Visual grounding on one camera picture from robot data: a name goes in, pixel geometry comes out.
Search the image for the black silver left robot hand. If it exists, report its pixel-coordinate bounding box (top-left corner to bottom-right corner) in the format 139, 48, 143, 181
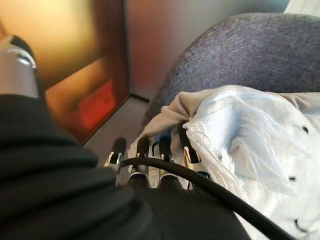
0, 34, 251, 240

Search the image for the white fringed cushion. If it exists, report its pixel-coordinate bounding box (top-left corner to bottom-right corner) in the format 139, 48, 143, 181
127, 84, 320, 240

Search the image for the glossy brown wooden cabinet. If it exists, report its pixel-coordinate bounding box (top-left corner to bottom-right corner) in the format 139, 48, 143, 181
0, 0, 131, 147

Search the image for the grey fabric armchair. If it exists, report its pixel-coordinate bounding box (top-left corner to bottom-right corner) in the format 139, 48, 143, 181
142, 12, 320, 126

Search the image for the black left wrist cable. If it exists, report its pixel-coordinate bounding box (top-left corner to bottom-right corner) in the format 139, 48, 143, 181
119, 157, 296, 240

